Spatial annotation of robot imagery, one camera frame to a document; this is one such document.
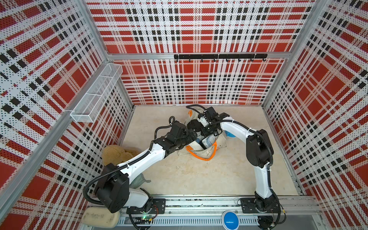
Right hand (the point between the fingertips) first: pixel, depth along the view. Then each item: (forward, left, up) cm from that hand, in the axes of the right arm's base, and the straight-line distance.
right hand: (205, 133), depth 95 cm
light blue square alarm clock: (-8, -1, +2) cm, 8 cm away
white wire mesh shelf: (+11, +77, +14) cm, 79 cm away
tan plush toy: (-21, +48, +12) cm, 54 cm away
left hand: (-8, +7, +9) cm, 14 cm away
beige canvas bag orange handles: (-13, +6, +3) cm, 14 cm away
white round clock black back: (+5, +7, +3) cm, 8 cm away
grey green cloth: (-29, +40, -6) cm, 50 cm away
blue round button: (-47, -10, -5) cm, 49 cm away
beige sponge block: (-46, +53, -2) cm, 70 cm away
